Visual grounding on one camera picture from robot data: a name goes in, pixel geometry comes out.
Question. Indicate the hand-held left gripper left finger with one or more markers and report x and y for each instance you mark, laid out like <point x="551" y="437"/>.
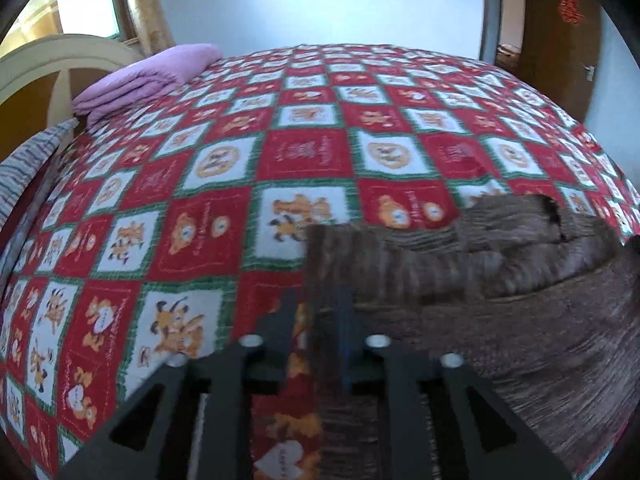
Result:
<point x="280" y="345"/>

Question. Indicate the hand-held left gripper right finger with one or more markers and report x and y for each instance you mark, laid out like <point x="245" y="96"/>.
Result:
<point x="346" y="345"/>

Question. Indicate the brown knitted sweater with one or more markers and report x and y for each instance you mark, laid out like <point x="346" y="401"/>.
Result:
<point x="500" y="320"/>

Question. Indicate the red checked printed bed sheet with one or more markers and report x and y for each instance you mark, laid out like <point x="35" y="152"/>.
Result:
<point x="225" y="160"/>

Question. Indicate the folded purple blanket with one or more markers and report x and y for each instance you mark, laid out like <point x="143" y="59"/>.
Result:
<point x="145" y="77"/>

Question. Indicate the striped pillow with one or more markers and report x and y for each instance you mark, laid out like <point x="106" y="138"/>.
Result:
<point x="25" y="170"/>

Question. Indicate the brown wooden door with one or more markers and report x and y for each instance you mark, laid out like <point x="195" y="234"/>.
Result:
<point x="555" y="70"/>

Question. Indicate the narrow yellow curtain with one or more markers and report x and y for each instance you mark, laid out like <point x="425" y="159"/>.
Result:
<point x="150" y="5"/>

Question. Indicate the cream and brown headboard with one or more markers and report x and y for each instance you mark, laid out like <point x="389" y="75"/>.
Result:
<point x="30" y="75"/>

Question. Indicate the window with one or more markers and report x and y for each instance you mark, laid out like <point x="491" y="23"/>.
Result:
<point x="90" y="0"/>

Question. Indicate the red paper door decoration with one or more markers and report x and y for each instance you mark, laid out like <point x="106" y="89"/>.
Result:
<point x="570" y="9"/>

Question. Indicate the wide yellow curtain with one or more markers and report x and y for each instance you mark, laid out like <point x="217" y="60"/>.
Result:
<point x="40" y="17"/>

